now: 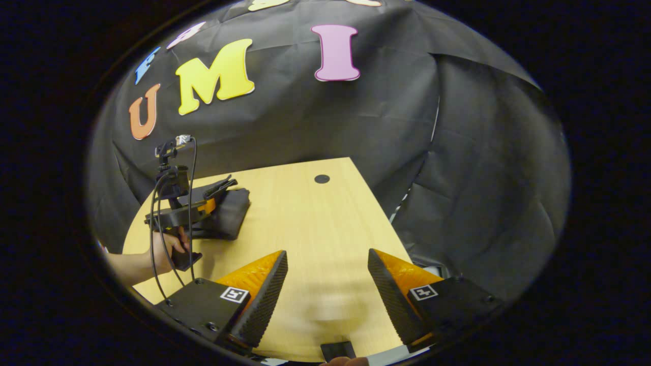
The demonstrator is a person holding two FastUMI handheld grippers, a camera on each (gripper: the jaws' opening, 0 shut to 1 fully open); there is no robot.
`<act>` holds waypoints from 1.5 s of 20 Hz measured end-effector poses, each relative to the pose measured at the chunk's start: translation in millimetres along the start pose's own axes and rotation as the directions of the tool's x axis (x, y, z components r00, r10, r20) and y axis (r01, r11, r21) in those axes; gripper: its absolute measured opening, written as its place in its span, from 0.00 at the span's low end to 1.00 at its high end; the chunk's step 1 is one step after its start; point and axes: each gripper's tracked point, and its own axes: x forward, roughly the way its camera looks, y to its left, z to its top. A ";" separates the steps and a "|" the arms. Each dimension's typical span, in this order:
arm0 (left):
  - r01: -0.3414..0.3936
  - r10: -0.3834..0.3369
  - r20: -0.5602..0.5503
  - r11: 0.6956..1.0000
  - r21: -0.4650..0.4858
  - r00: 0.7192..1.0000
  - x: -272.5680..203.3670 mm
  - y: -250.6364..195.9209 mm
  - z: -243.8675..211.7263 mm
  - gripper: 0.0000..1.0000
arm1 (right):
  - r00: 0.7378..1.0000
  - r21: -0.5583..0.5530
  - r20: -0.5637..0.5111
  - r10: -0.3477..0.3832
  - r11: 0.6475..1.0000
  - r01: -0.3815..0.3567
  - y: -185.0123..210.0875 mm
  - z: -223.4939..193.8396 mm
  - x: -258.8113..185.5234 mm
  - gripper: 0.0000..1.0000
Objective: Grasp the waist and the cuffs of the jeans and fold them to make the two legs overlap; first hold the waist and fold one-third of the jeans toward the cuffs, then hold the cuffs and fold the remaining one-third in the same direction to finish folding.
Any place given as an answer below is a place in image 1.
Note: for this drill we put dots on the black backdrop cloth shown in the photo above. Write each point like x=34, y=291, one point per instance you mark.
x=381, y=117

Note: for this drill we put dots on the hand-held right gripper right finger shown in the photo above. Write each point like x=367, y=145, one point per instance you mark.
x=394, y=305

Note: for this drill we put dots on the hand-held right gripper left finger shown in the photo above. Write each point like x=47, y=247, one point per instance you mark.
x=264, y=305

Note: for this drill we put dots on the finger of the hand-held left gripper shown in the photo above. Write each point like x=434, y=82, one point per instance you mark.
x=178, y=216
x=218, y=187

